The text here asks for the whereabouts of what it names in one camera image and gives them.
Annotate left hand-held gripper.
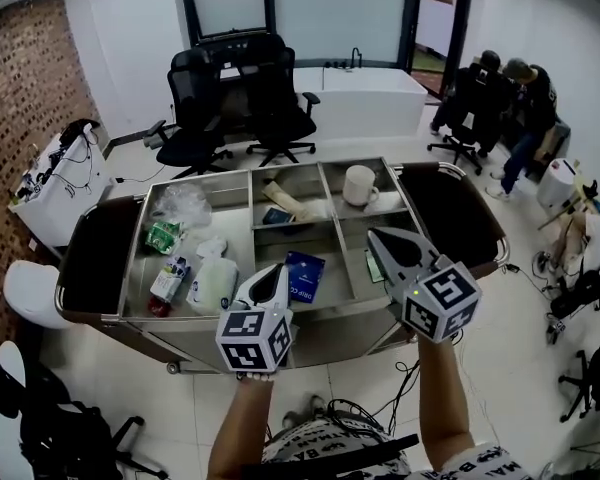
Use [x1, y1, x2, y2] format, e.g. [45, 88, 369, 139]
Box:
[215, 263, 294, 373]

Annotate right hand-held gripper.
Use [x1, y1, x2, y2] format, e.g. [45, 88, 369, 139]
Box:
[367, 227, 483, 343]

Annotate pale green sachet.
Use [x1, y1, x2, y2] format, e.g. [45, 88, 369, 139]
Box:
[363, 248, 384, 284]

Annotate blue coffee packet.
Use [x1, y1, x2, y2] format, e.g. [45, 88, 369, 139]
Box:
[284, 251, 327, 305]

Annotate white soft tissue pack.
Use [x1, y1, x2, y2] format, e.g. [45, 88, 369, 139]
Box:
[185, 257, 240, 316]

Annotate steel compartment cart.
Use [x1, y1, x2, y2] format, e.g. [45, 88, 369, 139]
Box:
[54, 156, 510, 375]

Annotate small dark blue box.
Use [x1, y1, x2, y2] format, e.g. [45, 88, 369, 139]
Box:
[262, 207, 297, 226]

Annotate white mug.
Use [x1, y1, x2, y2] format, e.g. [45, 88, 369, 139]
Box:
[342, 164, 382, 208]

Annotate white and blue carton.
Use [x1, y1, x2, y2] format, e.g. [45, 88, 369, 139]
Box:
[149, 255, 192, 304]

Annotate small red packet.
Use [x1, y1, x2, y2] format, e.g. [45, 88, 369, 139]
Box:
[146, 295, 174, 317]

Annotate green snack packet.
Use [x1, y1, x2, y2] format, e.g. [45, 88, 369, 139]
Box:
[144, 220, 186, 255]

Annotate clear crinkled plastic bag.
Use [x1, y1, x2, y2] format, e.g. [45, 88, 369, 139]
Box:
[151, 183, 214, 229]

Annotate person's left forearm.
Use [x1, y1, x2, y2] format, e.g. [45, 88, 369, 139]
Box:
[207, 376, 276, 480]

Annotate person's right forearm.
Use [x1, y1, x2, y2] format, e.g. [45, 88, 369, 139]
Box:
[417, 336, 475, 472]

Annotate person's shoe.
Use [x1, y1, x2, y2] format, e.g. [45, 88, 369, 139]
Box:
[281, 393, 327, 430]

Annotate white bathtub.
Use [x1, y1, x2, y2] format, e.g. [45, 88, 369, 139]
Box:
[292, 65, 429, 142]

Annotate white printed shirt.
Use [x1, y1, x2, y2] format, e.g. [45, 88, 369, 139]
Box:
[258, 414, 537, 480]

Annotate black swivel chair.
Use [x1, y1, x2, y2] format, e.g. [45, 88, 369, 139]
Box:
[426, 65, 512, 177]

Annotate small white appliance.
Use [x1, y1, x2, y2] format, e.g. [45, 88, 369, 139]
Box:
[535, 157, 579, 210]

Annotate black backpack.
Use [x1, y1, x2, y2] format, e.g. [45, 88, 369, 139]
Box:
[548, 269, 600, 320]

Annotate black mesh office chair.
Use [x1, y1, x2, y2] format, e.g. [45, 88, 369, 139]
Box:
[154, 47, 234, 180]
[239, 32, 322, 168]

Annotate grey rolled mat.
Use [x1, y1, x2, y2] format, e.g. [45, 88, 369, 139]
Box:
[143, 119, 169, 150]

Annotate black office chair with bag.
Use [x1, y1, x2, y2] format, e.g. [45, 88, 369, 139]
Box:
[0, 356, 170, 480]

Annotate white round table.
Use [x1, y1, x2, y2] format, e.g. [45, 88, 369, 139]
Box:
[0, 340, 27, 480]

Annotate black framed window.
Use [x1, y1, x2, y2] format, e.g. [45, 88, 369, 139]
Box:
[178, 0, 277, 47]

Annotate black floor cables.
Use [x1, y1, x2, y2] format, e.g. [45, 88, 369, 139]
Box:
[324, 360, 422, 435]

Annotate black chest strap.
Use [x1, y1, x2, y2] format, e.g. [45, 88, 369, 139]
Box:
[239, 433, 421, 480]

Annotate white cabinet with cables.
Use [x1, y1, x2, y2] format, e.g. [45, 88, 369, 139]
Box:
[8, 119, 116, 247]

